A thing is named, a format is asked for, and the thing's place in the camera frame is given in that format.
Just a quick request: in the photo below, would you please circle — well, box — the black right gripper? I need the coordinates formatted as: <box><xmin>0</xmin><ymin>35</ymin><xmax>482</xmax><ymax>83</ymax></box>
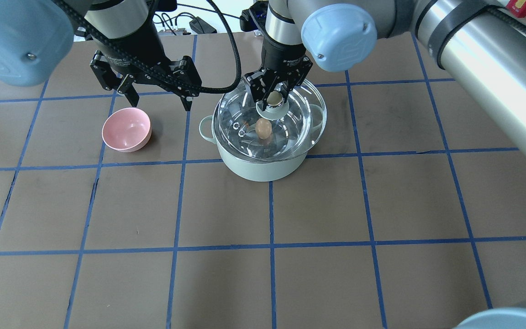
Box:
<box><xmin>243</xmin><ymin>43</ymin><xmax>313</xmax><ymax>110</ymax></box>

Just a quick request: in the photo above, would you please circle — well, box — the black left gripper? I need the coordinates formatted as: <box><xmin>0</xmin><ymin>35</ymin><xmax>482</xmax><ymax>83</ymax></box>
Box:
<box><xmin>89</xmin><ymin>50</ymin><xmax>202</xmax><ymax>111</ymax></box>

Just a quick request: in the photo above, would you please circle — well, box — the brown egg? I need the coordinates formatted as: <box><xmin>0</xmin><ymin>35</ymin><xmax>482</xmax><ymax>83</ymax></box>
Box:
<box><xmin>255</xmin><ymin>118</ymin><xmax>272</xmax><ymax>140</ymax></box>

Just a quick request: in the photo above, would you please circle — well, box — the round glass pot lid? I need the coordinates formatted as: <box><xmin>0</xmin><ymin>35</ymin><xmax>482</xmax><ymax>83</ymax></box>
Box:
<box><xmin>211</xmin><ymin>80</ymin><xmax>327</xmax><ymax>162</ymax></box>

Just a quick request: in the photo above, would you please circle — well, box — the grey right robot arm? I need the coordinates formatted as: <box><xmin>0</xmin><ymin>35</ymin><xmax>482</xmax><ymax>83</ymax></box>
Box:
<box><xmin>242</xmin><ymin>0</ymin><xmax>526</xmax><ymax>156</ymax></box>

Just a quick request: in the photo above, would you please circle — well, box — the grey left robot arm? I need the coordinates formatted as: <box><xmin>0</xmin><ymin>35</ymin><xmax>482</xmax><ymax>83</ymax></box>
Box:
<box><xmin>0</xmin><ymin>0</ymin><xmax>202</xmax><ymax>111</ymax></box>

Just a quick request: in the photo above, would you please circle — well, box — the light green cooking pot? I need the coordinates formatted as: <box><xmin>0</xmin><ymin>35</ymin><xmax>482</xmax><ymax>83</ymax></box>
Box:
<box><xmin>199</xmin><ymin>85</ymin><xmax>326</xmax><ymax>182</ymax></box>

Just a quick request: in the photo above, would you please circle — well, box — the pink bowl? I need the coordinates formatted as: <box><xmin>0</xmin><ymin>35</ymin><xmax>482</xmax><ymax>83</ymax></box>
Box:
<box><xmin>101</xmin><ymin>107</ymin><xmax>153</xmax><ymax>153</ymax></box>

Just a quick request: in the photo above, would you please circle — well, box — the black power adapter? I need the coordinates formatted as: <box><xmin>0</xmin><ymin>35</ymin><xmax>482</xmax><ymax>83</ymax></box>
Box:
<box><xmin>189</xmin><ymin>16</ymin><xmax>217</xmax><ymax>35</ymax></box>

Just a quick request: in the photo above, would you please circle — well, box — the red box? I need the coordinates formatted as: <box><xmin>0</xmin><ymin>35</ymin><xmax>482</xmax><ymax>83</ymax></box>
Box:
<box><xmin>505</xmin><ymin>0</ymin><xmax>526</xmax><ymax>18</ymax></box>

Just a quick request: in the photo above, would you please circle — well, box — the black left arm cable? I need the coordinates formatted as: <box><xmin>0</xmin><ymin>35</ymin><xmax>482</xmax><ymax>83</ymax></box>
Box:
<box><xmin>53</xmin><ymin>0</ymin><xmax>242</xmax><ymax>95</ymax></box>

